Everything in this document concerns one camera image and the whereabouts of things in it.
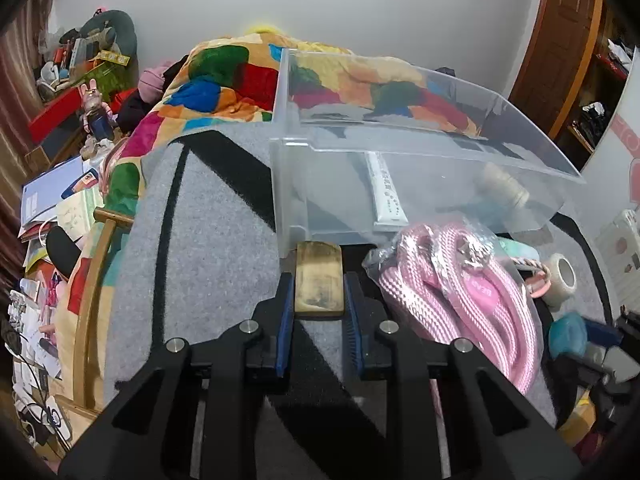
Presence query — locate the pink bunny toy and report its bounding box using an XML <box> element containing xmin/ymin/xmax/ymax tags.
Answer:
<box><xmin>79</xmin><ymin>79</ymin><xmax>117</xmax><ymax>141</ymax></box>

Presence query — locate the grey green plush cushion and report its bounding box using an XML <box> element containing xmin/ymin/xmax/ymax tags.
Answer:
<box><xmin>79</xmin><ymin>10</ymin><xmax>138</xmax><ymax>58</ymax></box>

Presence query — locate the red box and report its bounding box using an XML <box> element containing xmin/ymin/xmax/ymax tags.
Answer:
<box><xmin>28</xmin><ymin>87</ymin><xmax>81</xmax><ymax>144</ymax></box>

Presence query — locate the white wardrobe sliding door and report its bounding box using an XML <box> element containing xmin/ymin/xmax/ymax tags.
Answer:
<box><xmin>577</xmin><ymin>48</ymin><xmax>640</xmax><ymax>237</ymax></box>

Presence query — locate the clear plastic storage bin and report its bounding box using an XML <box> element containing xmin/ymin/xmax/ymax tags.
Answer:
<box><xmin>270</xmin><ymin>49</ymin><xmax>582</xmax><ymax>255</ymax></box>

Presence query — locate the striped pink curtain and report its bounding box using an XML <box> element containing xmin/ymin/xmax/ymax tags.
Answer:
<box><xmin>1</xmin><ymin>0</ymin><xmax>53</xmax><ymax>294</ymax></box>

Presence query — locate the pink knit hat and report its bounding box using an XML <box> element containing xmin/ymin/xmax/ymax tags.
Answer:
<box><xmin>138</xmin><ymin>62</ymin><xmax>172</xmax><ymax>105</ymax></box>

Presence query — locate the colourful patchwork quilt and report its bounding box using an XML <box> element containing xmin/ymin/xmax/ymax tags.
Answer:
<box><xmin>54</xmin><ymin>29</ymin><xmax>484</xmax><ymax>361</ymax></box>

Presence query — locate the teal round container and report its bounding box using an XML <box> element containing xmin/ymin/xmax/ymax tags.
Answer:
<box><xmin>462</xmin><ymin>200</ymin><xmax>512</xmax><ymax>229</ymax></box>

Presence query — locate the pink white braided bracelet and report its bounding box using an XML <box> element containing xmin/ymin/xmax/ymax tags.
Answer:
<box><xmin>508</xmin><ymin>253</ymin><xmax>554</xmax><ymax>299</ymax></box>

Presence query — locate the yellow plush toy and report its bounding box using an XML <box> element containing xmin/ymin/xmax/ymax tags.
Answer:
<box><xmin>246</xmin><ymin>24</ymin><xmax>282</xmax><ymax>35</ymax></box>

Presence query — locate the pink rope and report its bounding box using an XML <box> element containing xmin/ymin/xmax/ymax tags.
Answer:
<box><xmin>361</xmin><ymin>219</ymin><xmax>544</xmax><ymax>395</ymax></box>

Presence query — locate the white tape roll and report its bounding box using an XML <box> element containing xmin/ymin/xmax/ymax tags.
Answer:
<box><xmin>542</xmin><ymin>254</ymin><xmax>577</xmax><ymax>311</ymax></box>

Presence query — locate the white cream tube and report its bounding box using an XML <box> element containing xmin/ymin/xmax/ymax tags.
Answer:
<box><xmin>366</xmin><ymin>151</ymin><xmax>409</xmax><ymax>232</ymax></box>

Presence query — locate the white pill bottle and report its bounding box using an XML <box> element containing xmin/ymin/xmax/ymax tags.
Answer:
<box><xmin>476</xmin><ymin>162</ymin><xmax>529</xmax><ymax>208</ymax></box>

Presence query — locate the brown wooden door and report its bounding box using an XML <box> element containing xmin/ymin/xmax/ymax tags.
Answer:
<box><xmin>509</xmin><ymin>0</ymin><xmax>604</xmax><ymax>139</ymax></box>

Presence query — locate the wooden curved bed frame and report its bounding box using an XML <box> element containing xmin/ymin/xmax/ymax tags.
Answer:
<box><xmin>73</xmin><ymin>208</ymin><xmax>134</xmax><ymax>417</ymax></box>

